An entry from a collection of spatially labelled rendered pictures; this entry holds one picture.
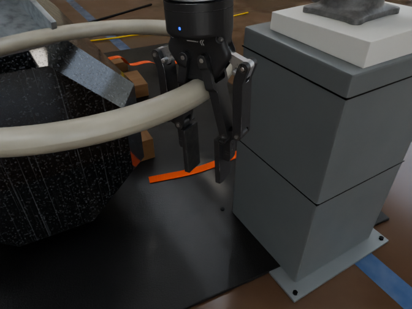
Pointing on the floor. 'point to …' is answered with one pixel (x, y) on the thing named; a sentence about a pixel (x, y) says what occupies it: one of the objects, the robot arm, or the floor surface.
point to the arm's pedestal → (318, 156)
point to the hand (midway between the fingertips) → (206, 153)
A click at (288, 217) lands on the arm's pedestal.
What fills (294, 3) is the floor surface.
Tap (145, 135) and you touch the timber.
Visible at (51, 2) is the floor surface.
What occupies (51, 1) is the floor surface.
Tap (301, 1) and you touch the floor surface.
